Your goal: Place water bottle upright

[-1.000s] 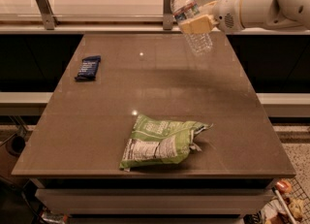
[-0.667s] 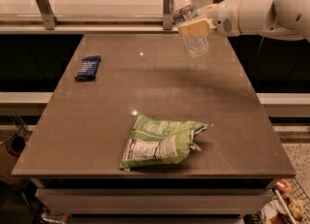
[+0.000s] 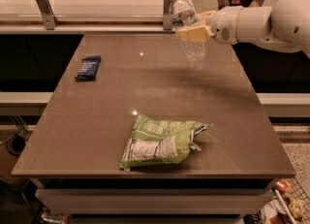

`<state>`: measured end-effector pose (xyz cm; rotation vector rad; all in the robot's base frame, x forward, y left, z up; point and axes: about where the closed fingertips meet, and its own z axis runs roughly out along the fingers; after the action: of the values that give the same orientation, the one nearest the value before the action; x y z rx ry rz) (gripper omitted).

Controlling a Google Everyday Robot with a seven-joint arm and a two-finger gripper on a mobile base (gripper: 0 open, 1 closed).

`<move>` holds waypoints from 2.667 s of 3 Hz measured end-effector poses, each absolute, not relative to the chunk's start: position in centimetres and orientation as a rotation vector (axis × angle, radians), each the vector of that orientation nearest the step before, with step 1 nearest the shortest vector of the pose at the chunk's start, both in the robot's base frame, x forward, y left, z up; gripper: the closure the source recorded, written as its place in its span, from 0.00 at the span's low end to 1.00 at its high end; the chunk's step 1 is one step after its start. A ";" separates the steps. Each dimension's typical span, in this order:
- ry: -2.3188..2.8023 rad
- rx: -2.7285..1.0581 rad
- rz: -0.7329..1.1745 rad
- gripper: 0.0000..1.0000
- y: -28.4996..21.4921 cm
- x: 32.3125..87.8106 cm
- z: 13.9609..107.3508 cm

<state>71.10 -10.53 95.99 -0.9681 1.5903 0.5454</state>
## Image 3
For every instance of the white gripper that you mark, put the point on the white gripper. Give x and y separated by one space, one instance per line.
223 24

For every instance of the clear plastic water bottle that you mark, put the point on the clear plastic water bottle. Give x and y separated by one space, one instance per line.
182 15

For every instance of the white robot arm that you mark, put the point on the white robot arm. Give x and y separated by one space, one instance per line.
283 28

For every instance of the blue snack bar wrapper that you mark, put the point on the blue snack bar wrapper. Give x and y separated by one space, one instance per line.
89 68

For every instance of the green chip bag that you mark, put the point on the green chip bag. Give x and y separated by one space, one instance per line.
160 142

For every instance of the black round object on floor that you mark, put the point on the black round object on floor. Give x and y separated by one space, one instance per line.
15 145

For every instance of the middle metal railing bracket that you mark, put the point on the middle metal railing bracket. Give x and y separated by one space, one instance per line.
166 15

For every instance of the metal railing bracket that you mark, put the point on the metal railing bracket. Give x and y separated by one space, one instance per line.
166 15
49 20

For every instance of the left metal railing bracket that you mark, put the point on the left metal railing bracket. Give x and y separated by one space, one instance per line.
49 20

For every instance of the wire basket with items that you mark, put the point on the wire basket with items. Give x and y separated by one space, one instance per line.
289 205

